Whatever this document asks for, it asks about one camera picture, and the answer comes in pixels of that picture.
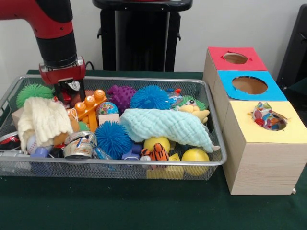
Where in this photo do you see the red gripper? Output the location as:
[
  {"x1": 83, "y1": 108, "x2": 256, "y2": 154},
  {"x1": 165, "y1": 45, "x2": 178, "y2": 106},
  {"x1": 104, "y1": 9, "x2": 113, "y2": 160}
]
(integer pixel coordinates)
[{"x1": 39, "y1": 56, "x2": 87, "y2": 104}]

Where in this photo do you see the silver drink can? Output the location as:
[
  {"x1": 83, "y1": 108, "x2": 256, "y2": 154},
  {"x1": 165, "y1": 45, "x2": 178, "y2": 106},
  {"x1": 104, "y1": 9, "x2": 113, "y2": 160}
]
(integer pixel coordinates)
[{"x1": 59, "y1": 80, "x2": 81, "y2": 101}]

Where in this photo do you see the colourful dotted cloth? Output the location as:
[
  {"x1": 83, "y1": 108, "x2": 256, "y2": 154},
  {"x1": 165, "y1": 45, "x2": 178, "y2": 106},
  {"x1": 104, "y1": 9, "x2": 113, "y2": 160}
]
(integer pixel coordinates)
[{"x1": 251, "y1": 101, "x2": 287, "y2": 131}]

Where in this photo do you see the shallow clear mesh bin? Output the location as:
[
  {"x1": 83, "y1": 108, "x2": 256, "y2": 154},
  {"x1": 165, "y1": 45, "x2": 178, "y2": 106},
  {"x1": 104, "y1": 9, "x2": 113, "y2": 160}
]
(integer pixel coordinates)
[{"x1": 0, "y1": 74, "x2": 228, "y2": 182}]

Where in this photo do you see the wooden box with three holes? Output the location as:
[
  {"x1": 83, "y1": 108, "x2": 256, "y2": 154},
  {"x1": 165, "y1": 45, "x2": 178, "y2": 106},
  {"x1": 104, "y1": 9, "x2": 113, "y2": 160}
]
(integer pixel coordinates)
[{"x1": 202, "y1": 46, "x2": 307, "y2": 195}]

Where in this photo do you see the orange plastic building block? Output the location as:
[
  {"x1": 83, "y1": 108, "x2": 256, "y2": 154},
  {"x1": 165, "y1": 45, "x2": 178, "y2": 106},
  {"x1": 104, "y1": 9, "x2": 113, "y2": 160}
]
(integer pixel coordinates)
[{"x1": 73, "y1": 89, "x2": 108, "y2": 133}]

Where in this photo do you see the green spiky rubber ball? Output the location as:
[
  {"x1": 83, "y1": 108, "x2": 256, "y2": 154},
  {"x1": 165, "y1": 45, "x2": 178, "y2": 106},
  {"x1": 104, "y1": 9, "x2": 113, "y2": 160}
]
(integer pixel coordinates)
[{"x1": 16, "y1": 83, "x2": 55, "y2": 109}]

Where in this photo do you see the cream waffle cloth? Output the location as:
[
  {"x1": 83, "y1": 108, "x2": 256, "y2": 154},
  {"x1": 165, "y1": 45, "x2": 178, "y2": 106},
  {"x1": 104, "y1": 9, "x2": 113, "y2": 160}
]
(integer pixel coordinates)
[{"x1": 17, "y1": 96, "x2": 74, "y2": 151}]

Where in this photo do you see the globe print ball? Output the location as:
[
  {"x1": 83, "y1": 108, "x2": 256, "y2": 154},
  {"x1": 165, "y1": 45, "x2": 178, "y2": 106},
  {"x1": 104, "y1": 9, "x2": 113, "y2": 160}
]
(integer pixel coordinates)
[{"x1": 95, "y1": 102, "x2": 120, "y2": 117}]

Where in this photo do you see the purple knobbly ball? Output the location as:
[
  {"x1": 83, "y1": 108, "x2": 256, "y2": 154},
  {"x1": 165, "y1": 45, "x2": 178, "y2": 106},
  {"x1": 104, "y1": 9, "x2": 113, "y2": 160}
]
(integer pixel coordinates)
[{"x1": 107, "y1": 85, "x2": 137, "y2": 114}]

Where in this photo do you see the blue spiky rubber ball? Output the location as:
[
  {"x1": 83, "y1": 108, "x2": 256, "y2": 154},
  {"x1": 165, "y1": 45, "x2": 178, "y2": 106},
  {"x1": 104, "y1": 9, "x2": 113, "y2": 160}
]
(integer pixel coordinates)
[
  {"x1": 130, "y1": 85, "x2": 171, "y2": 110},
  {"x1": 95, "y1": 119, "x2": 134, "y2": 161}
]

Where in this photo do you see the light blue waffle cloth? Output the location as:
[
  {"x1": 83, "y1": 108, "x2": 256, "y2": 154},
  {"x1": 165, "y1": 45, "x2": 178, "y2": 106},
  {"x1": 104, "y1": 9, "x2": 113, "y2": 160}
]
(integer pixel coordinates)
[{"x1": 120, "y1": 107, "x2": 221, "y2": 153}]

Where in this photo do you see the orange tiger plush toy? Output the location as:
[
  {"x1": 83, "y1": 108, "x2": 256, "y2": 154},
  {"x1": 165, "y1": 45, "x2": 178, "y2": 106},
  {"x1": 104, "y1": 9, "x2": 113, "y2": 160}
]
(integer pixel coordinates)
[{"x1": 141, "y1": 143, "x2": 172, "y2": 161}]

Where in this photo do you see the dark green table cloth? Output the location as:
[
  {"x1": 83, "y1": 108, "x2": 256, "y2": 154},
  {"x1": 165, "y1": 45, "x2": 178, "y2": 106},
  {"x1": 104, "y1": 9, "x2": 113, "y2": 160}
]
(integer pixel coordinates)
[
  {"x1": 0, "y1": 69, "x2": 307, "y2": 230},
  {"x1": 286, "y1": 77, "x2": 307, "y2": 113}
]

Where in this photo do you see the green spiky monster toy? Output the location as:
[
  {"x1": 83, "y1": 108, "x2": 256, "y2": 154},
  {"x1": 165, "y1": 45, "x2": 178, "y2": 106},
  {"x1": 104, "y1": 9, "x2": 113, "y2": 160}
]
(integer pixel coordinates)
[{"x1": 177, "y1": 95, "x2": 207, "y2": 111}]

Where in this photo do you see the yellow smooth ball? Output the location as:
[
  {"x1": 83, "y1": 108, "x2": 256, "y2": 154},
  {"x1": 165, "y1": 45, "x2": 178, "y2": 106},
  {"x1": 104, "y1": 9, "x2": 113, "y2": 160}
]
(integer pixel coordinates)
[{"x1": 181, "y1": 148, "x2": 211, "y2": 177}]

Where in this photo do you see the black upright panel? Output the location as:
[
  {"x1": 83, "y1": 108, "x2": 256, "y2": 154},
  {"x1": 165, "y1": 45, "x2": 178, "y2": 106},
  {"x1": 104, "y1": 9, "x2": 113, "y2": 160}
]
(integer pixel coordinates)
[{"x1": 277, "y1": 3, "x2": 307, "y2": 84}]

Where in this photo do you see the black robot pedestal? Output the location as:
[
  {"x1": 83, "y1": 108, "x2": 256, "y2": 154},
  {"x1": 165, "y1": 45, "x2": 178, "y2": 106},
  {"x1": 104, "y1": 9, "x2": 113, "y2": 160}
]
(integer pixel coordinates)
[{"x1": 92, "y1": 0, "x2": 194, "y2": 72}]

